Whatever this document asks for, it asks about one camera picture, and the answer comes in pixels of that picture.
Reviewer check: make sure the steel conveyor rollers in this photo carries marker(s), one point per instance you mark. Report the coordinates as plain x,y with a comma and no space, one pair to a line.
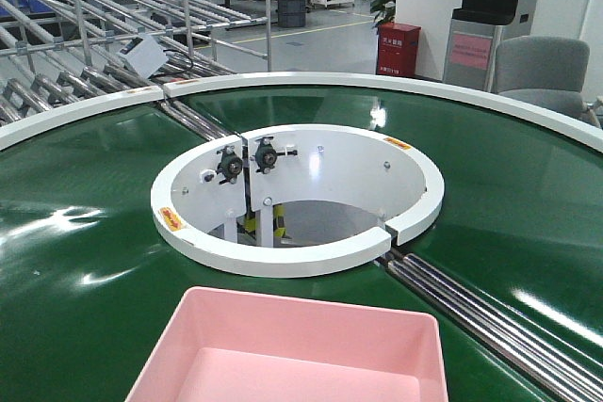
543,363

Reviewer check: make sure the white control box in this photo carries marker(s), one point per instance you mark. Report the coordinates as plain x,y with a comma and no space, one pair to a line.
143,55

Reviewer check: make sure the red fire extinguisher cabinet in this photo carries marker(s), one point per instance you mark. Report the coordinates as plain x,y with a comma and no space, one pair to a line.
397,49

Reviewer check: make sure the steel roller rack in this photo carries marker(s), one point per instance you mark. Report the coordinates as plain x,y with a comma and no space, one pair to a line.
59,52

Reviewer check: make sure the grey upholstered chair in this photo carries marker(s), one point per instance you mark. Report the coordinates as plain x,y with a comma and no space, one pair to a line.
544,71

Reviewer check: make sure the pink plastic bin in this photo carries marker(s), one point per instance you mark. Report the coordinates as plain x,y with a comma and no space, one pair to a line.
224,345

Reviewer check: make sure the white outer conveyor rim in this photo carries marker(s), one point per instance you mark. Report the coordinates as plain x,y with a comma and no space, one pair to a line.
29,127

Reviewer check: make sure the black waste bin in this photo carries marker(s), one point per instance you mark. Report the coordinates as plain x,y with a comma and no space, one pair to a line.
291,13

